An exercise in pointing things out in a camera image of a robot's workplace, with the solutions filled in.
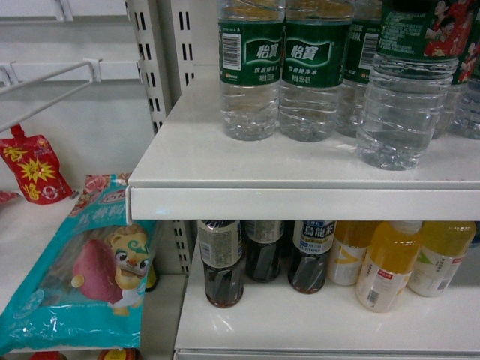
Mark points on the clear water bottle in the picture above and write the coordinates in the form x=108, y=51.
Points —
x=416, y=57

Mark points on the white bottom shelf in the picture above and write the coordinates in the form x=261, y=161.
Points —
x=273, y=321

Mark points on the water bottle green label left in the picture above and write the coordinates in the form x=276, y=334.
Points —
x=251, y=35

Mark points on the water bottle green label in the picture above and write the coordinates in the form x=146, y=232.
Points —
x=251, y=35
x=315, y=49

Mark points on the white slotted shelf upright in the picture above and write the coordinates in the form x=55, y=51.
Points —
x=173, y=249

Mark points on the water bottle far right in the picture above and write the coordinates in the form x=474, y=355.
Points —
x=460, y=112

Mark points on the dark oolong tea bottle middle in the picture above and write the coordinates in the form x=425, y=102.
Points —
x=263, y=262

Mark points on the dark oolong tea bottle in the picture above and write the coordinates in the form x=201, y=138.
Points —
x=220, y=246
x=263, y=262

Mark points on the dark oolong tea bottle left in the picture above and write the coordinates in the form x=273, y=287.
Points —
x=220, y=246

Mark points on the dark oolong tea bottle Suntory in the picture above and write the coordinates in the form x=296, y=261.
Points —
x=312, y=242

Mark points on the orange juice bottle left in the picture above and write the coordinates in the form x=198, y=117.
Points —
x=351, y=240

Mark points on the orange juice bottle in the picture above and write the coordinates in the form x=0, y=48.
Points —
x=351, y=240
x=443, y=247
x=388, y=264

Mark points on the orange juice bottle front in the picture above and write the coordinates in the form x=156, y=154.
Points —
x=388, y=264

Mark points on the teal sweet potato noodle bag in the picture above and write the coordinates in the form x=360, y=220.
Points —
x=88, y=286

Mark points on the red sauce pouch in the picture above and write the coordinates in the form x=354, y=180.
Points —
x=35, y=167

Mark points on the orange juice bottle right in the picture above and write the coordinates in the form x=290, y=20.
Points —
x=443, y=247

